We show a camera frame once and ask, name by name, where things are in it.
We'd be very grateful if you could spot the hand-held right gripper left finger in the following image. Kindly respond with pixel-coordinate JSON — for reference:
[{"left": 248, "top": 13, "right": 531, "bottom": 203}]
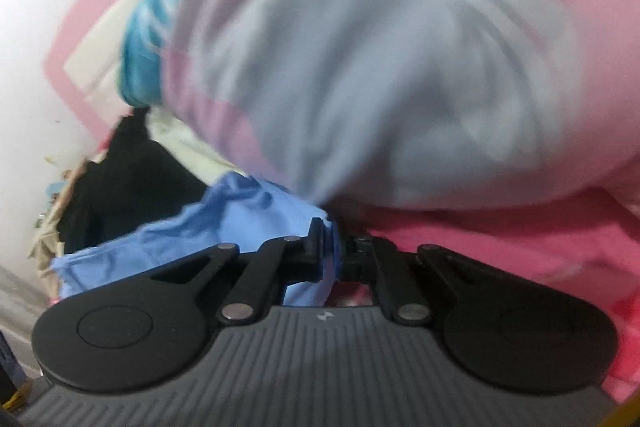
[{"left": 150, "top": 217, "right": 325, "bottom": 324}]

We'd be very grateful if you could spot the beige hoodie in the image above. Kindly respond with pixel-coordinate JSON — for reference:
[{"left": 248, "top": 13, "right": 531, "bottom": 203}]
[{"left": 27, "top": 202, "right": 68, "bottom": 263}]

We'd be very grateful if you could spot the black garment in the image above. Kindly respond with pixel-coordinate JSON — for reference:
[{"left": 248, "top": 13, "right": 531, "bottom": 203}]
[{"left": 57, "top": 107, "right": 211, "bottom": 255}]

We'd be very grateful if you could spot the pink and white headboard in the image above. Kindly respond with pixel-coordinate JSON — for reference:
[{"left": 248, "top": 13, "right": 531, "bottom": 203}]
[{"left": 44, "top": 0, "right": 171, "bottom": 142}]

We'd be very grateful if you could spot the teal striped quilt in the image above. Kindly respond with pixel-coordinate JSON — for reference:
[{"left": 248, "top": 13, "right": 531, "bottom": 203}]
[{"left": 117, "top": 0, "right": 183, "bottom": 108}]

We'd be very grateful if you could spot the pink floral blanket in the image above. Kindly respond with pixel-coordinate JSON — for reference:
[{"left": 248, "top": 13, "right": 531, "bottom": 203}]
[{"left": 330, "top": 187, "right": 640, "bottom": 408}]

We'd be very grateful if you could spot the pink and grey quilt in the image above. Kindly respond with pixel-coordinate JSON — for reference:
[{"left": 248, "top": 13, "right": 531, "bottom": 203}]
[{"left": 160, "top": 0, "right": 640, "bottom": 212}]

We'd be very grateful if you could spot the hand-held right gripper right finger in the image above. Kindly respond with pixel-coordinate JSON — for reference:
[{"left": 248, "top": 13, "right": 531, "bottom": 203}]
[{"left": 339, "top": 234, "right": 483, "bottom": 327}]

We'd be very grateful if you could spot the cream cloth garment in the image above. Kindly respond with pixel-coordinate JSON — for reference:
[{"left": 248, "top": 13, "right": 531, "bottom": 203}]
[{"left": 147, "top": 107, "right": 241, "bottom": 180}]

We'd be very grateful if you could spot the light blue t-shirt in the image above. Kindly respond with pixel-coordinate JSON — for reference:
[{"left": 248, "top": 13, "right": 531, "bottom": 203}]
[{"left": 50, "top": 172, "right": 346, "bottom": 308}]

